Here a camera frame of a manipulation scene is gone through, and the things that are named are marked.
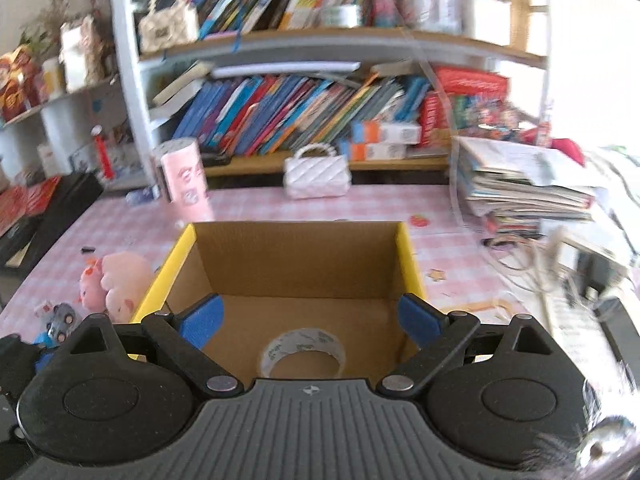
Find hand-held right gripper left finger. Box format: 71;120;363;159
65;294;246;398

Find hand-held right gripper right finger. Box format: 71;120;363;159
376;292;568;397

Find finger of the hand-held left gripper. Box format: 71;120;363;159
0;334;57;397

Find grey blue toy car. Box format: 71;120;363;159
46;302;82;345

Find pink plush pig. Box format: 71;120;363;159
99;251;153;323

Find yellow cardboard box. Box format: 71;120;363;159
129;221;428;381

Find clear tape roll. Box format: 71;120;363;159
257;328;347;380

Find small pink chick toy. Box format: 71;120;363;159
79;257;108;311

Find pink checkered tablecloth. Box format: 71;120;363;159
0;184;551;343

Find pink cylinder canister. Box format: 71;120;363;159
159;138;216;223

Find long black box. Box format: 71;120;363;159
0;172;105;271

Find red packets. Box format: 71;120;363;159
0;177;62;237

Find stack of magazines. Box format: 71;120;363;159
457;136;598;226

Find orange white carton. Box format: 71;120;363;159
348;142;407;162
350;121;422;145

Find white quilted handbag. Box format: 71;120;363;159
283;143;352;200

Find red white tube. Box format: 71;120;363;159
90;126;116;181

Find black phone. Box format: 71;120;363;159
594;296;640;361

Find small red printed box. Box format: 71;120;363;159
419;92;451;148

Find red cloth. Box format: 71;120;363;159
550;138;586;166

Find flat lying grey book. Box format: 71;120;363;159
151;61;216;107

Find white wooden bookshelf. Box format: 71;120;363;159
109;0;551;192

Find wide red printed box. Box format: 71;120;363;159
434;66;510;96

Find white side shelf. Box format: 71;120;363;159
0;75;128;196

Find red orange printed gift box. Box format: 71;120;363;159
0;45;47;122

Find white yellow cup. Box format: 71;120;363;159
42;57;66;96

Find white gift bag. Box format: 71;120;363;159
60;16;108;92

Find dried plant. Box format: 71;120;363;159
20;0;71;56

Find white cables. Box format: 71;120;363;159
481;230;568;292

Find cream pearl handle handbag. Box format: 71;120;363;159
137;0;200;53

